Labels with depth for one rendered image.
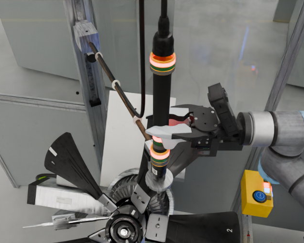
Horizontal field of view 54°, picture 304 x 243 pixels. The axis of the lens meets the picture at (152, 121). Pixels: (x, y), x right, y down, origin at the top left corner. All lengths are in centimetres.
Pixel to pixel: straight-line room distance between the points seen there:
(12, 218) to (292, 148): 221
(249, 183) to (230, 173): 62
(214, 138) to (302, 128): 17
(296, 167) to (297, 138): 8
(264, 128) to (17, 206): 223
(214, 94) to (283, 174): 26
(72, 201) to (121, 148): 26
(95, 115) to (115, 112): 33
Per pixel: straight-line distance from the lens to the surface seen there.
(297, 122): 66
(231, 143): 66
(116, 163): 119
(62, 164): 101
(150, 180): 76
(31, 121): 194
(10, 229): 254
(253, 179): 130
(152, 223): 100
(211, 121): 61
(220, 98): 55
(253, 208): 126
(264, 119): 64
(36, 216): 251
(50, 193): 119
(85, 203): 114
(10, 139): 218
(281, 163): 72
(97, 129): 155
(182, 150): 88
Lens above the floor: 208
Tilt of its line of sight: 44 degrees down
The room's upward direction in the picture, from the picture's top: straight up
